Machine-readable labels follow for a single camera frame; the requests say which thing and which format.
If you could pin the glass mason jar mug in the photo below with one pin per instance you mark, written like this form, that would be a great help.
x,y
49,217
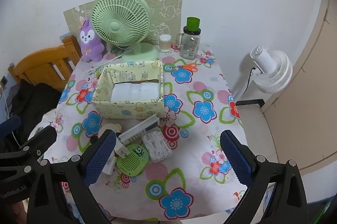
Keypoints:
x,y
188,42

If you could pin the wooden chair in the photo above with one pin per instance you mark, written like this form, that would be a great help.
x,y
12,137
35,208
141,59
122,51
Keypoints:
x,y
52,66

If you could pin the floral tablecloth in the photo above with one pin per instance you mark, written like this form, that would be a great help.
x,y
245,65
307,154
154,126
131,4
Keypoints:
x,y
196,180

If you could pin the cream bear compact mirror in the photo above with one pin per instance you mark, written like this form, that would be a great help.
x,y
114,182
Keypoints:
x,y
109,126

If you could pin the white 45W charger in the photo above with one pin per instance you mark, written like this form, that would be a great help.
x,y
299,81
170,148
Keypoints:
x,y
110,164

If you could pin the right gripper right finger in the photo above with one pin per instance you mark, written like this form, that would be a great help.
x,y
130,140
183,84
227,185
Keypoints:
x,y
288,202

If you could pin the black clothing on chair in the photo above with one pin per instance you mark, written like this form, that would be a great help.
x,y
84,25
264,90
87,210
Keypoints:
x,y
30,103

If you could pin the white standing fan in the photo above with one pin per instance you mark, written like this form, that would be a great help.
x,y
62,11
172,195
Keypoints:
x,y
271,72

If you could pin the orange handled scissors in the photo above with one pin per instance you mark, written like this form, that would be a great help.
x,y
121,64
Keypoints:
x,y
190,67

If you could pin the cotton swab container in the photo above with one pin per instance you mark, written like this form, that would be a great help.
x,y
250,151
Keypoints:
x,y
165,43

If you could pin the white small adapter cube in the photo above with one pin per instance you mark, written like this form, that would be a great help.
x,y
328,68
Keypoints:
x,y
120,149

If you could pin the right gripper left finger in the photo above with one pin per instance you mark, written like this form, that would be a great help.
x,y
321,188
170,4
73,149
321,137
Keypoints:
x,y
47,202

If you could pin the green cup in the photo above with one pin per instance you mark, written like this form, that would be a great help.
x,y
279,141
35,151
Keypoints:
x,y
193,24

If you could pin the clear floss pick box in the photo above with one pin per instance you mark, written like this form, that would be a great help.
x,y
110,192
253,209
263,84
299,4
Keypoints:
x,y
156,145

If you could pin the purple plush bunny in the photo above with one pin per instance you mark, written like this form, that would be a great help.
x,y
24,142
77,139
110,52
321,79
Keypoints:
x,y
91,44

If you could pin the yellow patterned storage box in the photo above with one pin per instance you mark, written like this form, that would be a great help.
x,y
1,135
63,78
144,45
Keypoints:
x,y
131,90

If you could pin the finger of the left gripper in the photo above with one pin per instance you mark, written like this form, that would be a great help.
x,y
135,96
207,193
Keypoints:
x,y
36,146
9,126

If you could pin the green desk fan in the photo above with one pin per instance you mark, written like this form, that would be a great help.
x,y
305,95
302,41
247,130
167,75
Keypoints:
x,y
125,24

